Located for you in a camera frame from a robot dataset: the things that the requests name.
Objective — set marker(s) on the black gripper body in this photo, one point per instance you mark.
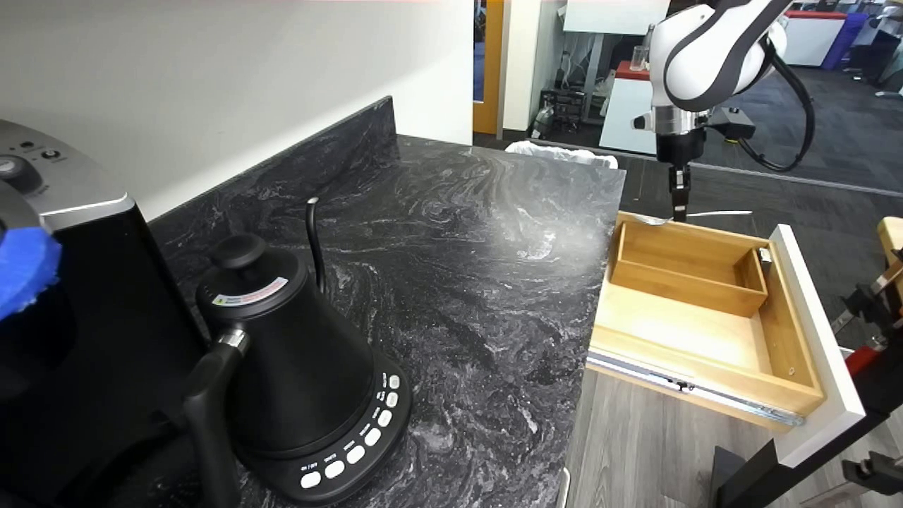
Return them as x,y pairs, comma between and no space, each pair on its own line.
680,147

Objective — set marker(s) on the silver metal fork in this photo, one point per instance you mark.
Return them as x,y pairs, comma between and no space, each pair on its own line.
723,213

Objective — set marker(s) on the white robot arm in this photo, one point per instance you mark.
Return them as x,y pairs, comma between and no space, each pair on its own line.
715,52

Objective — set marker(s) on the wooden organizer box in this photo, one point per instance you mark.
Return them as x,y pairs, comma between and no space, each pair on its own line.
686,256

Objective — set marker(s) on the wooden drawer with white front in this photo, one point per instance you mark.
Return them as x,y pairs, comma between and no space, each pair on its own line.
696,342

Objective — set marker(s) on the white cabinet with red top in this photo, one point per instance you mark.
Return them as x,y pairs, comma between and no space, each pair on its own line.
814,43
624,115

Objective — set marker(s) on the white background panel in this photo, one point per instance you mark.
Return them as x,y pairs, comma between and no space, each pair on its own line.
611,14

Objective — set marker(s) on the blue background object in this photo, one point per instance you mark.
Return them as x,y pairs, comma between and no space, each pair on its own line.
848,37

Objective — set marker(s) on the light wooden block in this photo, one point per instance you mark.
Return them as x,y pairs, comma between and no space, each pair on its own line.
893,243

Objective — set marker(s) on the red knob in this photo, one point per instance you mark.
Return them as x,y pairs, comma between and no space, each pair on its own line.
861,362

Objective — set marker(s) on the black metal stand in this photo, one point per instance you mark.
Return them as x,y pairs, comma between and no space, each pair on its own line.
751,474

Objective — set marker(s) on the black clamp foot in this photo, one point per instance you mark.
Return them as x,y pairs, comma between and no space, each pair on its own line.
875,472

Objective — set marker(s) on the black kettle base with buttons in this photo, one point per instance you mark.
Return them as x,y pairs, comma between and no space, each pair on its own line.
367,442

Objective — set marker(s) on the black gooseneck kettle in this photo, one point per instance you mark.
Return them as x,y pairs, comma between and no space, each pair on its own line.
284,357

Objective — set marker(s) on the black and silver coffee machine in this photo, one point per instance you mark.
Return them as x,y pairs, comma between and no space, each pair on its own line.
93,357

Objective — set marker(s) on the metal drawer slide rail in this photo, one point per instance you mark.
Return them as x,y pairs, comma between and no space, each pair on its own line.
679,381

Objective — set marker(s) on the wooden door frame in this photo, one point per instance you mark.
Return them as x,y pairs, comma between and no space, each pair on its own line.
490,67

